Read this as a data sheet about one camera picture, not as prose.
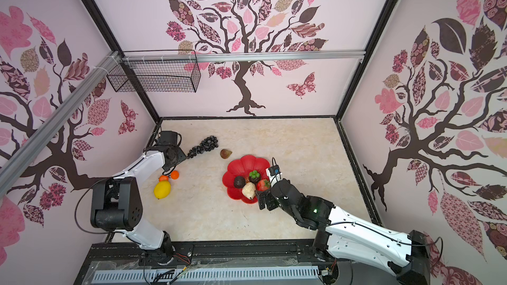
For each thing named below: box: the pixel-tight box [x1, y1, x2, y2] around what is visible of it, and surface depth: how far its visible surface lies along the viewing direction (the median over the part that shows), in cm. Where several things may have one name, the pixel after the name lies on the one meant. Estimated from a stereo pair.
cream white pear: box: [241, 182, 257, 200], surface depth 86 cm
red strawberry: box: [256, 178, 271, 192], surface depth 89 cm
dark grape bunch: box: [186, 135, 219, 159], surface depth 105 cm
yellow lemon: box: [153, 180, 171, 200], surface depth 89 cm
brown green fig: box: [219, 148, 233, 159], surface depth 102 cm
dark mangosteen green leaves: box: [248, 170, 261, 183], surface depth 92 cm
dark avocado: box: [233, 176, 247, 189], surface depth 89 cm
